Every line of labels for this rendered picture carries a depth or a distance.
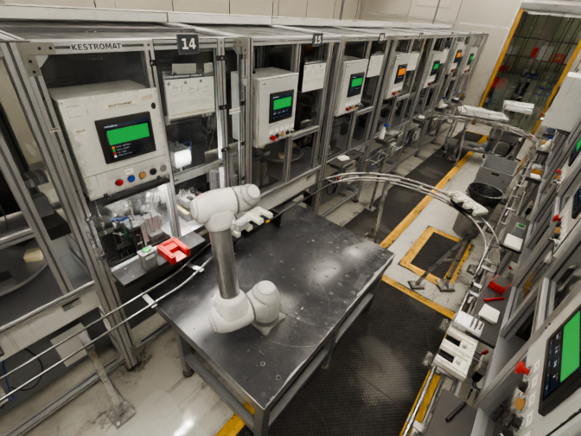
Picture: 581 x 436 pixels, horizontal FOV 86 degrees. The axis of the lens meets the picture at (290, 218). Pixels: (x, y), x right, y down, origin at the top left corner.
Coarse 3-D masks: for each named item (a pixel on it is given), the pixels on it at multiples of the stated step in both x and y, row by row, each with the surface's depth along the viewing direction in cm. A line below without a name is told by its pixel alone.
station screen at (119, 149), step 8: (136, 120) 144; (144, 120) 147; (104, 128) 135; (112, 128) 137; (120, 128) 140; (112, 144) 140; (120, 144) 143; (128, 144) 146; (136, 144) 149; (144, 144) 152; (152, 144) 156; (112, 152) 142; (120, 152) 145; (128, 152) 148; (136, 152) 151
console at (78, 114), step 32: (64, 96) 128; (96, 96) 129; (128, 96) 139; (64, 128) 130; (96, 128) 135; (160, 128) 158; (96, 160) 140; (128, 160) 152; (160, 160) 165; (96, 192) 146
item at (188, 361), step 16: (368, 288) 216; (368, 304) 270; (352, 320) 238; (176, 336) 193; (336, 336) 212; (192, 352) 210; (320, 352) 214; (192, 368) 203; (208, 384) 194; (288, 384) 157; (304, 384) 200; (224, 400) 186; (288, 400) 187; (240, 416) 179; (256, 416) 160; (272, 416) 179; (256, 432) 170
